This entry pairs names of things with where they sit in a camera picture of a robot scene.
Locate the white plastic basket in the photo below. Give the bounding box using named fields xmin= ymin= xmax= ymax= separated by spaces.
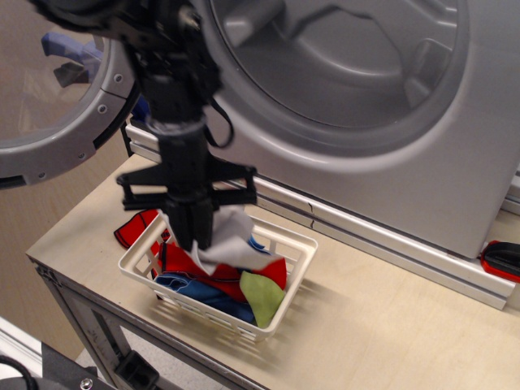
xmin=114 ymin=210 xmax=318 ymax=342

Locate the round washing machine door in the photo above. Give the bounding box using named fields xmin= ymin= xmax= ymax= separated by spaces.
xmin=1 ymin=23 xmax=139 ymax=189

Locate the red cloth under basket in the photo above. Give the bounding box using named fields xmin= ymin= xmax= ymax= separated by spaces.
xmin=114 ymin=210 xmax=158 ymax=249

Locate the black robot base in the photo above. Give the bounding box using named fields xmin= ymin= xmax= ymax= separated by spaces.
xmin=1 ymin=344 xmax=115 ymax=390

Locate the grey toy washing machine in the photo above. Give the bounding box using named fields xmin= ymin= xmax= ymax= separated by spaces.
xmin=194 ymin=1 xmax=519 ymax=257

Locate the white aluminium rail base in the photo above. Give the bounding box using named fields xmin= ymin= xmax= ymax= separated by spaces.
xmin=124 ymin=123 xmax=520 ymax=310

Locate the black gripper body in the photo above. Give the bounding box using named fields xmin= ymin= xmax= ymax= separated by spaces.
xmin=116 ymin=121 xmax=257 ymax=211

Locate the black cable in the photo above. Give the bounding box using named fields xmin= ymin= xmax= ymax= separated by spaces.
xmin=202 ymin=95 xmax=236 ymax=150

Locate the blue plastic object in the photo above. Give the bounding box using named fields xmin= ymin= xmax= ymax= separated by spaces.
xmin=41 ymin=32 xmax=153 ymax=123

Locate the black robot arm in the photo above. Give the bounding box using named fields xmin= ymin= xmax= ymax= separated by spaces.
xmin=35 ymin=1 xmax=257 ymax=250

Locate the green cloth in basket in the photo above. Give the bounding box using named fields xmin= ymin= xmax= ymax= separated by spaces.
xmin=239 ymin=271 xmax=285 ymax=328

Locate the red cloth in basket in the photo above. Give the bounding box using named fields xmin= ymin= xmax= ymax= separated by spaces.
xmin=158 ymin=243 xmax=287 ymax=303

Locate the blue cloth in basket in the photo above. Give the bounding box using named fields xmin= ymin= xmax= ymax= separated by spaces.
xmin=154 ymin=235 xmax=269 ymax=324

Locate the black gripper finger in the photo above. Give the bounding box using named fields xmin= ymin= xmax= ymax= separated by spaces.
xmin=191 ymin=199 xmax=214 ymax=249
xmin=163 ymin=201 xmax=193 ymax=251

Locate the grey cloth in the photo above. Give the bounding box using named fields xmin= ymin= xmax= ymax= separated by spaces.
xmin=189 ymin=206 xmax=280 ymax=275

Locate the metal table frame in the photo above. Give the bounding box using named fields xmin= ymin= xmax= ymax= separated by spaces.
xmin=34 ymin=261 xmax=264 ymax=389

